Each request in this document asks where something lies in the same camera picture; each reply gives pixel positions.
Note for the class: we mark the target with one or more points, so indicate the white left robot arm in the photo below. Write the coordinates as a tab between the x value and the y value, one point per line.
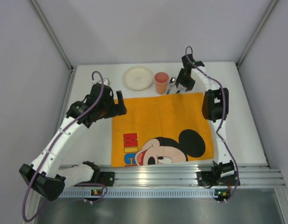
43	174

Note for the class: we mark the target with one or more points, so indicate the aluminium frame post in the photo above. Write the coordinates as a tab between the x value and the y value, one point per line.
260	26
44	21

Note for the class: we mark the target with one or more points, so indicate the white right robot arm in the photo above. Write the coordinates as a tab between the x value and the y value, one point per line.
215	108

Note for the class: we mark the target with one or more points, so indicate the spoon with teal handle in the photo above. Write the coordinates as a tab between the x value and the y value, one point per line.
171	84

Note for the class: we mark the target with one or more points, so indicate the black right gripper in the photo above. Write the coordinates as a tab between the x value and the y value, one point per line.
184	82

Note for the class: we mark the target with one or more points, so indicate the pink plastic cup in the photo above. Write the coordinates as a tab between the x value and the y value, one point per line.
161	80

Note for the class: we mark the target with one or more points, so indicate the right aluminium frame post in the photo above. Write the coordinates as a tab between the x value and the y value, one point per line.
260	26

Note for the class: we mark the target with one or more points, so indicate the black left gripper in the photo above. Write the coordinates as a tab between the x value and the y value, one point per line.
116	107

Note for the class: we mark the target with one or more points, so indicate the orange Mickey Mouse placemat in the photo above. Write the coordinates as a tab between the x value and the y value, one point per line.
161	130

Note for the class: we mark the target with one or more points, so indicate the aluminium mounting rail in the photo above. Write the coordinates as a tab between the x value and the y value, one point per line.
186	176

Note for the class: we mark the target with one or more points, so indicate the left aluminium frame post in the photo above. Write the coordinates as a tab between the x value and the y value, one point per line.
44	21

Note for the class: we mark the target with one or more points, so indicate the cream round plate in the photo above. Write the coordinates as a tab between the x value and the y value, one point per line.
138	78

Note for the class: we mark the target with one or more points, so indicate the perforated metal cable tray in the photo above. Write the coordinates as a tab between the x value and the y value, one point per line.
144	193

